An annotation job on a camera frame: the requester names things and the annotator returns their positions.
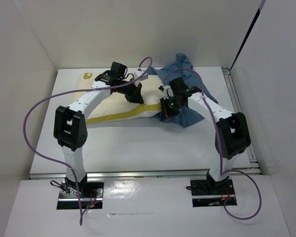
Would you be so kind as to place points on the black vertical corner post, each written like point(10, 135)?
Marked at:
point(248, 31)

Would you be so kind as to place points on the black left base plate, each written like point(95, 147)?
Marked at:
point(91, 197)

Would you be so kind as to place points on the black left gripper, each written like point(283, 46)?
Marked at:
point(136, 98)

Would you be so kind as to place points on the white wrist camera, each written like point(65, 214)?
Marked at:
point(167, 91)
point(140, 74)

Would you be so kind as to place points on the cream pillow with yellow band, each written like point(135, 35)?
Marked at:
point(116, 107)

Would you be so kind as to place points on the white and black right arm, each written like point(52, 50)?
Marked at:
point(231, 130)

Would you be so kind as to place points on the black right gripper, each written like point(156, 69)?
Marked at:
point(166, 113)

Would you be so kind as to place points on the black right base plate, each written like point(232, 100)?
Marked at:
point(202, 196)

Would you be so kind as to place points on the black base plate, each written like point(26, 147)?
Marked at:
point(202, 196)
point(91, 197)

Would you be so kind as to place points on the blue fabric pillowcase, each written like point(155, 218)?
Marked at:
point(181, 67)

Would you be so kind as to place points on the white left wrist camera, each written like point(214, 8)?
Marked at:
point(140, 74)

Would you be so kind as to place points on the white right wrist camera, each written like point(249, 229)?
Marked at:
point(167, 91)

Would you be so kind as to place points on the aluminium front rail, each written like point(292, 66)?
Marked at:
point(135, 174)

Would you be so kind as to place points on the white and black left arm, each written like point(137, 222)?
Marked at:
point(70, 129)

